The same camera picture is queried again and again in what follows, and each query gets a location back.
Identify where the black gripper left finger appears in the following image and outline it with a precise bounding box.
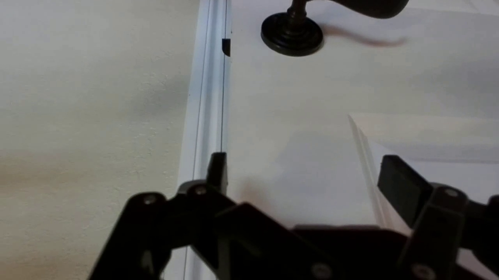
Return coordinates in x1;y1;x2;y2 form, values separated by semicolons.
89;153;292;280

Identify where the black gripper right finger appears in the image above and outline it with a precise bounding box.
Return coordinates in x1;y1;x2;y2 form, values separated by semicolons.
378;156;499;280

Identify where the white panel door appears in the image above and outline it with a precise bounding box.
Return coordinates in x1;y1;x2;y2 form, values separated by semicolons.
228;0;499;230

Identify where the black door latch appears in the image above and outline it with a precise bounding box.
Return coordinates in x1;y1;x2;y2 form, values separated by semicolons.
222;39;231;56

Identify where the white door frame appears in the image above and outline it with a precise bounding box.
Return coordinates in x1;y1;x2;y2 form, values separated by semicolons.
161;0;231;280

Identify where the black door lever handle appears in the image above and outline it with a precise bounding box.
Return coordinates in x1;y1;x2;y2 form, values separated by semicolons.
261;0;409;56

